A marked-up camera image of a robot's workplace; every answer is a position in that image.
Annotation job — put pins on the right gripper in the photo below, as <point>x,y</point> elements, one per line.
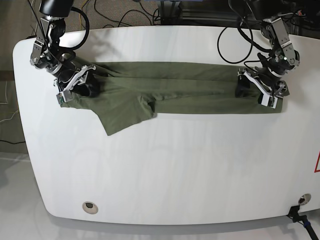
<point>67,68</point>

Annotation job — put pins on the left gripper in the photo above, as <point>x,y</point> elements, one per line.
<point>270,74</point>

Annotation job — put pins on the green T-shirt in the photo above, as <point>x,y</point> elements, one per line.
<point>133,92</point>

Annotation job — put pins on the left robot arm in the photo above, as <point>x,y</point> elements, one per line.
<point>277,60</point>

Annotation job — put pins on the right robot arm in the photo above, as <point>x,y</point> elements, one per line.
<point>47,53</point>

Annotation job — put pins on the red triangle sticker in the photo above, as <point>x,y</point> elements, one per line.
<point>317,166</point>

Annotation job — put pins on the left table grommet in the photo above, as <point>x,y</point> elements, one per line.
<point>90,208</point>

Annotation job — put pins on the table grommet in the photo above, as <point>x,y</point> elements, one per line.
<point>90,208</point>
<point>304,199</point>

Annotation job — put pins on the right table grommet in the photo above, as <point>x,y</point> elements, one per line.
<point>304,199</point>

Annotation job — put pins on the white camera bracket left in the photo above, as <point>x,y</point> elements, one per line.
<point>81,82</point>

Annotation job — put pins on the white camera bracket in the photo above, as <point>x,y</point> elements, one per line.
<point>81,82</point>
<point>269,95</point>

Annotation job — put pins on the white camera bracket right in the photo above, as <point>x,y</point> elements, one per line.
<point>269,95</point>

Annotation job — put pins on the aluminium frame post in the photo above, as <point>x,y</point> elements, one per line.
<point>169,11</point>

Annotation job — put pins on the black clamp with cable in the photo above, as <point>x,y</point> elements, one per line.
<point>294,215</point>

